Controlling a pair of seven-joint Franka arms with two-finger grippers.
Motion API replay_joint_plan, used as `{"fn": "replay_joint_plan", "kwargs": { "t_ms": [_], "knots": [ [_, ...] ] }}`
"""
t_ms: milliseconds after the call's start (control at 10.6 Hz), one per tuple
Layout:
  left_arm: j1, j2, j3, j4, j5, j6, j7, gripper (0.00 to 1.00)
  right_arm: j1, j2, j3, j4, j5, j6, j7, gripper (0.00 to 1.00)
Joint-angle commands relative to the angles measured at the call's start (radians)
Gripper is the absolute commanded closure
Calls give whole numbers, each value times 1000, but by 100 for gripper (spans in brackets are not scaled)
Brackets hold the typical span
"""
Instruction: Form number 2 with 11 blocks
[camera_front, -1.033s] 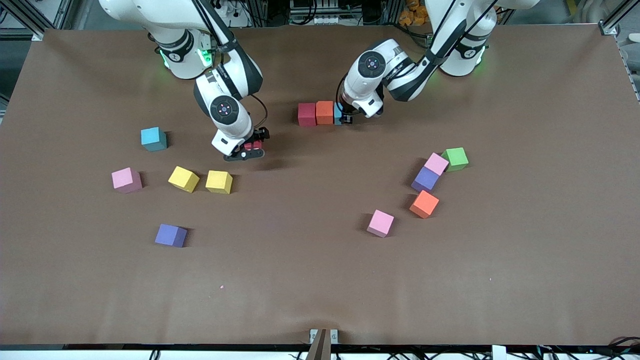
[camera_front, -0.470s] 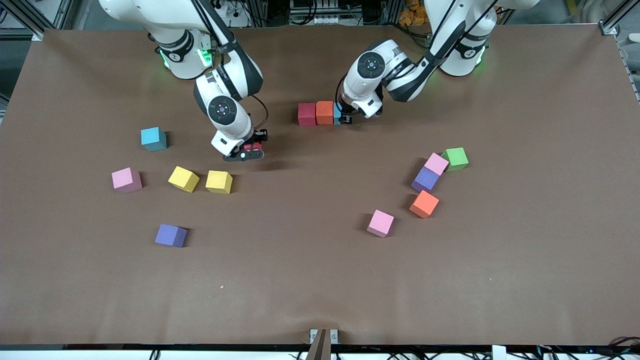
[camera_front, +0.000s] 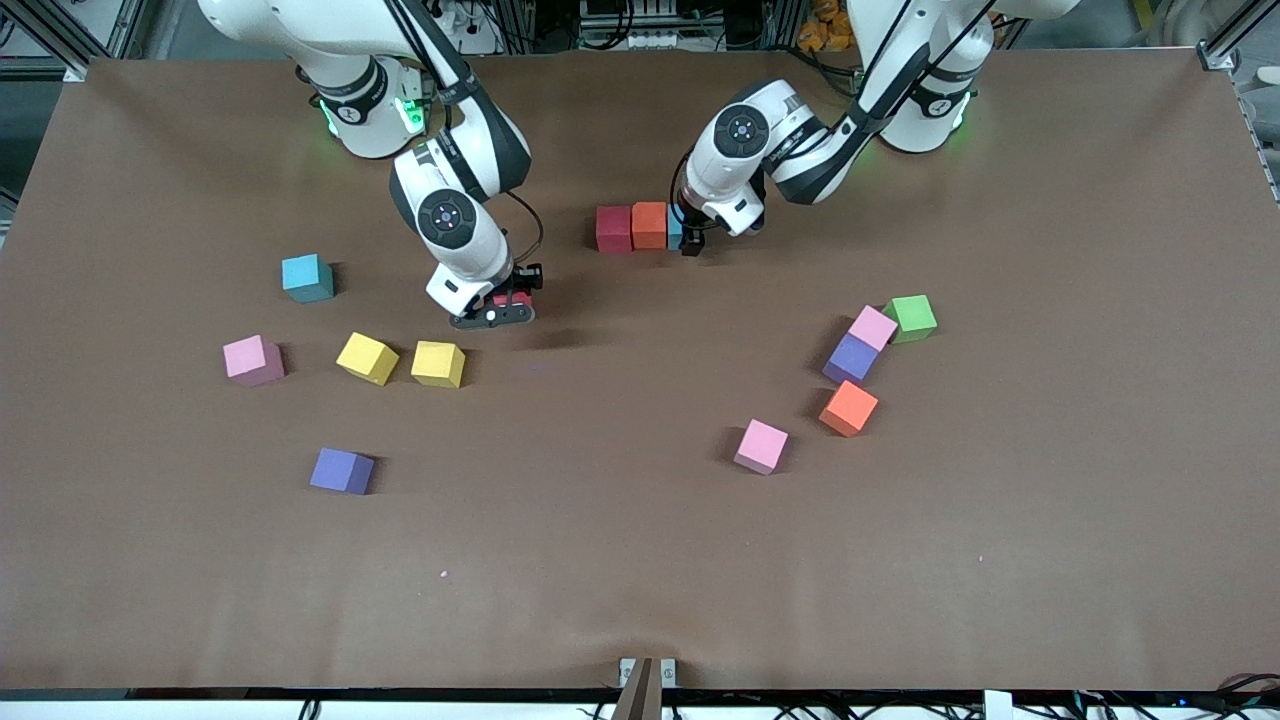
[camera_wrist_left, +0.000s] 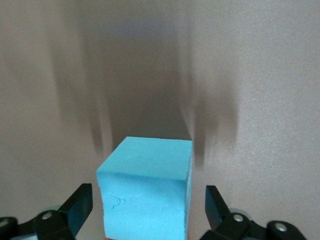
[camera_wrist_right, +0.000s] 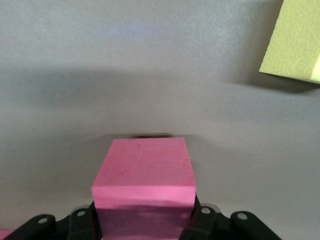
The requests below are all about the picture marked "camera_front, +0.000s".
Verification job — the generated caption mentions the white electronics box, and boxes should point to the white electronics box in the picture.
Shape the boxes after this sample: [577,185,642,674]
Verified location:
[578,0,681,51]

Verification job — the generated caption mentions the wooden strip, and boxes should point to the wooden strip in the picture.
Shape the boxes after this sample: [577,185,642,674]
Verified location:
[611,657,654,720]

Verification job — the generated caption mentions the purple foam cube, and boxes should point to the purple foam cube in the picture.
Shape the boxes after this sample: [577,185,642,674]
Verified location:
[822,333,881,387]
[309,447,376,496]

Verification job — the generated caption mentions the black cable bundle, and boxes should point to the black cable bundle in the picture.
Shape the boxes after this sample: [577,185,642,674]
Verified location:
[1070,672,1280,720]

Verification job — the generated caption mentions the green foam cube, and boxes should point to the green foam cube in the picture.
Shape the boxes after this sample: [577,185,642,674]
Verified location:
[882,294,939,345]

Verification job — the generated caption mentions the orange foam cube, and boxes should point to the orange foam cube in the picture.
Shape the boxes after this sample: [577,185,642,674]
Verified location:
[818,380,880,438]
[631,201,669,251]

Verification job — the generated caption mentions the metal table edge bracket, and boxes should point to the metal table edge bracket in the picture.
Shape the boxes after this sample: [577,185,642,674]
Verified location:
[618,657,678,691]

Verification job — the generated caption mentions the yellow foam cube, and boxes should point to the yellow foam cube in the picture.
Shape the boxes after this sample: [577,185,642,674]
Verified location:
[335,331,401,387]
[410,340,467,390]

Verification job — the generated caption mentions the brown table cover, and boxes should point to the brown table cover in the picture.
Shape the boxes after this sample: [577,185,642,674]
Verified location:
[0,50,1280,693]

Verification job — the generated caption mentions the pink foam cube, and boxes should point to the pink foam cube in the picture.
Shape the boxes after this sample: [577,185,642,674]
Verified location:
[848,305,900,353]
[733,419,790,476]
[222,334,287,388]

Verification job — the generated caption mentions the orange snack bags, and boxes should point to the orange snack bags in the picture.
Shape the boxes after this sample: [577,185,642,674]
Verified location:
[797,0,863,53]

